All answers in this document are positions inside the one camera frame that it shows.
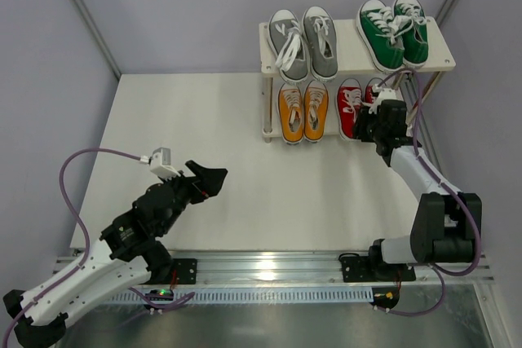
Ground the red sneaker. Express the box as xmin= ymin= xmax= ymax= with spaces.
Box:
xmin=335 ymin=78 xmax=362 ymax=139
xmin=363 ymin=77 xmax=386 ymax=107

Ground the orange sneaker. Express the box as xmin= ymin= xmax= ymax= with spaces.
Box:
xmin=277 ymin=83 xmax=304 ymax=145
xmin=304 ymin=80 xmax=329 ymax=143

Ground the green sneaker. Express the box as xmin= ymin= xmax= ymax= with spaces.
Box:
xmin=392 ymin=0 xmax=429 ymax=68
xmin=356 ymin=0 xmax=405 ymax=73

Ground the grey sneaker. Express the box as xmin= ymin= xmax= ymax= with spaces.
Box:
xmin=268 ymin=9 xmax=308 ymax=86
xmin=302 ymin=6 xmax=338 ymax=83

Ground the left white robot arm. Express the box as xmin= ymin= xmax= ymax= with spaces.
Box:
xmin=3 ymin=151 xmax=228 ymax=347

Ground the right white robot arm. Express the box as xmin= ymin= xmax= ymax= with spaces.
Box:
xmin=354 ymin=99 xmax=482 ymax=276

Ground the white two-tier shoe shelf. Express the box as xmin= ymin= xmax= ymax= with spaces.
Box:
xmin=259 ymin=16 xmax=456 ymax=143

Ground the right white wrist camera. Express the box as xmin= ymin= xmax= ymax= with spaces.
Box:
xmin=369 ymin=87 xmax=397 ymax=114

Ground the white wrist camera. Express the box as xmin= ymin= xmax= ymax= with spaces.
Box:
xmin=139 ymin=147 xmax=180 ymax=180
xmin=369 ymin=87 xmax=397 ymax=114

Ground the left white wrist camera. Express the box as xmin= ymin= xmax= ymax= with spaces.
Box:
xmin=139 ymin=147 xmax=180 ymax=180

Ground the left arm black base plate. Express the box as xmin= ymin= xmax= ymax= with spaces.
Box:
xmin=167 ymin=258 xmax=198 ymax=287

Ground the aluminium mounting rail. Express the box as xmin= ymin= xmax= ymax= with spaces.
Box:
xmin=48 ymin=248 xmax=497 ymax=290

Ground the white slotted cable duct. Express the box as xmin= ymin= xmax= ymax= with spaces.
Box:
xmin=105 ymin=286 xmax=374 ymax=304

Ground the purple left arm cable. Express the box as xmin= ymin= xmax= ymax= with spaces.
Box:
xmin=0 ymin=148 xmax=196 ymax=347

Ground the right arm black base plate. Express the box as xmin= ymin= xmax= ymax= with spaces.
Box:
xmin=338 ymin=253 xmax=416 ymax=283

